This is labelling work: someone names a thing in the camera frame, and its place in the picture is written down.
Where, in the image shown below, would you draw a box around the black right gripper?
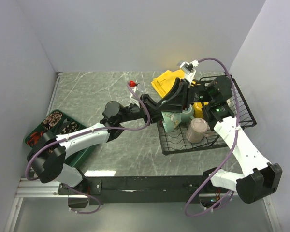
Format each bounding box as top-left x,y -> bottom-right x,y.
157,78 -> 214,113

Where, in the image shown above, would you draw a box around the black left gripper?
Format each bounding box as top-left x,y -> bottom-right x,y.
117,93 -> 173,126

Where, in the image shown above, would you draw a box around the small teal cup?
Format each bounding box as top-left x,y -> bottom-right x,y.
161,111 -> 182,133

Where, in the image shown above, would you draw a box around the green glazed mug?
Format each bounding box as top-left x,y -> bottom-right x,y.
180,105 -> 194,123

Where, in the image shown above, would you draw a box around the yellow mug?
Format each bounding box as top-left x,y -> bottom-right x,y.
193,102 -> 204,119

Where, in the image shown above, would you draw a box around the pink mug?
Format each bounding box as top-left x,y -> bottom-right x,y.
186,118 -> 215,144

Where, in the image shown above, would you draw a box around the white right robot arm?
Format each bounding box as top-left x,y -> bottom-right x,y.
160,75 -> 282,204

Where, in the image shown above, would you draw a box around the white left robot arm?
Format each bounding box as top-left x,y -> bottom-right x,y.
25,92 -> 166,194

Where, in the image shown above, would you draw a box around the yellow cloth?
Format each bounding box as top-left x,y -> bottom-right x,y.
151,70 -> 185,98

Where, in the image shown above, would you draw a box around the black front base bar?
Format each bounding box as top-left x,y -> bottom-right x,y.
58,175 -> 232,209

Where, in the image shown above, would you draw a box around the green organizer tray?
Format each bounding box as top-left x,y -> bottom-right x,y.
24,109 -> 95,168

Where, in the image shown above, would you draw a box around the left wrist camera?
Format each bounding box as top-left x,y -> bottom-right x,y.
128,80 -> 143,104

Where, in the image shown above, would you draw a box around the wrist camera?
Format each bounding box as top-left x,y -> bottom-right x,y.
177,60 -> 199,84
128,80 -> 143,104

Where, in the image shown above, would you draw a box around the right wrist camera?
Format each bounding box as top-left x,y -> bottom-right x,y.
177,60 -> 199,84

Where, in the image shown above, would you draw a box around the black wire dish rack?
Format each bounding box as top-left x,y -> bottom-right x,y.
157,73 -> 257,155

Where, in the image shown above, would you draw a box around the cream black hair ties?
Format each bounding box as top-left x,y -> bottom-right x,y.
59,122 -> 79,135

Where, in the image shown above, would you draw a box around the pink black hair ties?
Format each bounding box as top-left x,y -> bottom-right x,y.
42,113 -> 63,129

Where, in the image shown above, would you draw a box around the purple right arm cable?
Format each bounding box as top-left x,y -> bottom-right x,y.
184,57 -> 240,218

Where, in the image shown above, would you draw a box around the orange hair ties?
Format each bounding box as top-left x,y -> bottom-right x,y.
27,131 -> 44,147

